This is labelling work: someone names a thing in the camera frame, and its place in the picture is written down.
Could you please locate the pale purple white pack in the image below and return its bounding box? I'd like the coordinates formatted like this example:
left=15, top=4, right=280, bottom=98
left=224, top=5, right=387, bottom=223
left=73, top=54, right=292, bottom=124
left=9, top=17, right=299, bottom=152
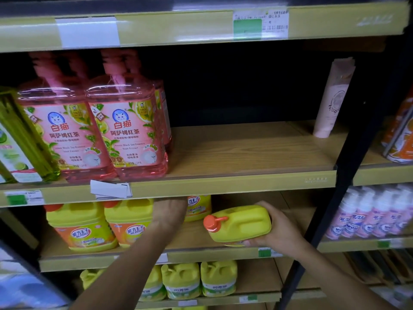
left=340, top=187, right=375, bottom=239
left=356, top=187, right=393, bottom=239
left=371, top=187, right=409, bottom=238
left=388, top=187, right=413, bottom=236
left=325, top=189, right=359, bottom=240

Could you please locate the person's right forearm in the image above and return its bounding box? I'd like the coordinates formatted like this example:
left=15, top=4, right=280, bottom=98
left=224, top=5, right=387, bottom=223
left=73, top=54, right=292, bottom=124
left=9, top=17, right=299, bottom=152
left=290, top=245, right=398, bottom=310

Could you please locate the plain white label card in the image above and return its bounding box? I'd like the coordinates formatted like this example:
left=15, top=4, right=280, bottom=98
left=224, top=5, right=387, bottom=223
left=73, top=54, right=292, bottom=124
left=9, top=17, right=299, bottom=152
left=90, top=180, right=133, bottom=201

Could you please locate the wooden shelf rack black frame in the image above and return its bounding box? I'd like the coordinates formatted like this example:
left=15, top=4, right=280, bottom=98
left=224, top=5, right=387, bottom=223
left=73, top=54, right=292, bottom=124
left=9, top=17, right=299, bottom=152
left=0, top=0, right=413, bottom=310

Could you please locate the person's right hand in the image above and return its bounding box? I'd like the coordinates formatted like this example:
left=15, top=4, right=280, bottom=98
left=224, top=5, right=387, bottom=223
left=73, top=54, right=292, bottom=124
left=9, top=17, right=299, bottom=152
left=242, top=200, right=308, bottom=260

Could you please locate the person's left forearm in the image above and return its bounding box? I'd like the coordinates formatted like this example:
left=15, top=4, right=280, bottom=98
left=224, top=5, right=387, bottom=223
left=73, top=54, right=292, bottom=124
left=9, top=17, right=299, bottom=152
left=69, top=222, right=181, bottom=310

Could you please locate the person's left hand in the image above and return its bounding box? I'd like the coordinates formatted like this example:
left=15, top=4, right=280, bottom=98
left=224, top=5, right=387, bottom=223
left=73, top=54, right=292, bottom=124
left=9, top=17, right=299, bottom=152
left=151, top=196, right=189, bottom=237

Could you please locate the yellow orange detergent jug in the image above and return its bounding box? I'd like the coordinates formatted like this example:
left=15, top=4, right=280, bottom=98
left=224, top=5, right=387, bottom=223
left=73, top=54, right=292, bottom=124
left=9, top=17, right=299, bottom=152
left=103, top=198, right=155, bottom=248
left=184, top=195, right=213, bottom=223
left=44, top=202, right=118, bottom=253

